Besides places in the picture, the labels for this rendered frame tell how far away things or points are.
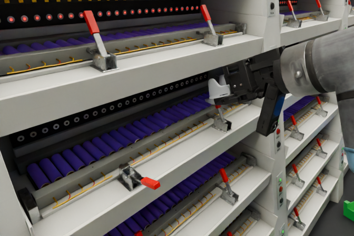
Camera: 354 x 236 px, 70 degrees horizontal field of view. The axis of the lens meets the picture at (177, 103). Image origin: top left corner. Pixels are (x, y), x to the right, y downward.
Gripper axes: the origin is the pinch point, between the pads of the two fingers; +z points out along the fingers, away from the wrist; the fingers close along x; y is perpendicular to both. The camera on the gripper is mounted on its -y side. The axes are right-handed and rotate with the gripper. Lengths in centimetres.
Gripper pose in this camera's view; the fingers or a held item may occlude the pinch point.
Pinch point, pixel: (212, 101)
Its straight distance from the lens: 61.1
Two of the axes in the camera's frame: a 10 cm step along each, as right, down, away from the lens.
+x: -7.1, 2.9, -6.4
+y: -3.2, -9.4, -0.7
